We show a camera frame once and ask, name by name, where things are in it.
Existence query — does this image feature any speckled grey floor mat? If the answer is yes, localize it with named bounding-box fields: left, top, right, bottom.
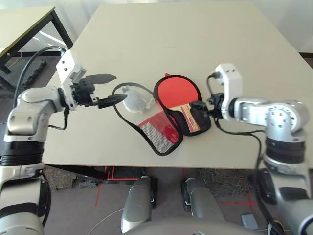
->
left=199, top=168, right=260, bottom=198
left=44, top=165, right=103, bottom=190

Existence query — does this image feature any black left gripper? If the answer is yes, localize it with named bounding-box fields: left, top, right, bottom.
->
left=70, top=73, right=128, bottom=110

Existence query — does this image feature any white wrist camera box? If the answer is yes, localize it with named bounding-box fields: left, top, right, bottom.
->
left=214, top=63, right=243, bottom=118
left=55, top=48, right=88, bottom=112

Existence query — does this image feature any dark foam floor mat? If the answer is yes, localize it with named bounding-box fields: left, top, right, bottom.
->
left=4, top=58, right=47, bottom=89

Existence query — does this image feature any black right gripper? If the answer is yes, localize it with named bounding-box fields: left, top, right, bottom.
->
left=190, top=93, right=224, bottom=120

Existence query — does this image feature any grey floor pedal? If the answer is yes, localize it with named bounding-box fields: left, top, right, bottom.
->
left=241, top=213, right=259, bottom=230

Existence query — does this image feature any thin white floor cable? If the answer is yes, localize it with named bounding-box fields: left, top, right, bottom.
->
left=89, top=208, right=125, bottom=235

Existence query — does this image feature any black left wrist camera cable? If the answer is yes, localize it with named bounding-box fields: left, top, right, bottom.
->
left=13, top=46, right=68, bottom=130

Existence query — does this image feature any clear plastic ball bag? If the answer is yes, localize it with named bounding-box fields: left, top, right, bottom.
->
left=120, top=85, right=155, bottom=114

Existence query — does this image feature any grey robot right leg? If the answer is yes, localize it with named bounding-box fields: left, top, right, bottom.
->
left=180, top=178, right=224, bottom=220

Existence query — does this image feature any grey robot torso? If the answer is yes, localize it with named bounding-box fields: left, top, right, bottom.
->
left=127, top=217, right=265, bottom=235

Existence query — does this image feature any grey robot leg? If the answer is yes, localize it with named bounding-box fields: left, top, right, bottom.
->
left=121, top=176, right=158, bottom=235
left=180, top=178, right=224, bottom=220

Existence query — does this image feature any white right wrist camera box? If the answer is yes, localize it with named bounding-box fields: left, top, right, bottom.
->
left=214, top=63, right=243, bottom=118

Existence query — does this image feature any black red paddle case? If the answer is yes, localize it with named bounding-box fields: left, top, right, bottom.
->
left=112, top=72, right=212, bottom=156

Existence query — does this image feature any black white sneaker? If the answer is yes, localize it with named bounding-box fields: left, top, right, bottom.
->
left=268, top=220, right=286, bottom=235

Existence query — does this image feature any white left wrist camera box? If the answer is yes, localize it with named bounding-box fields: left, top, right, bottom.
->
left=55, top=48, right=88, bottom=112

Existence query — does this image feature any red ping-pong paddle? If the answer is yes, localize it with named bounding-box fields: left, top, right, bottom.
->
left=157, top=75, right=201, bottom=134

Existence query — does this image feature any side table with black frame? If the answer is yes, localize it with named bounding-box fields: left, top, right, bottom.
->
left=0, top=6, right=74, bottom=74

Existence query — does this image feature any grey robot left leg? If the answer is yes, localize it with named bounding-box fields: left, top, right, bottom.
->
left=121, top=176, right=158, bottom=235

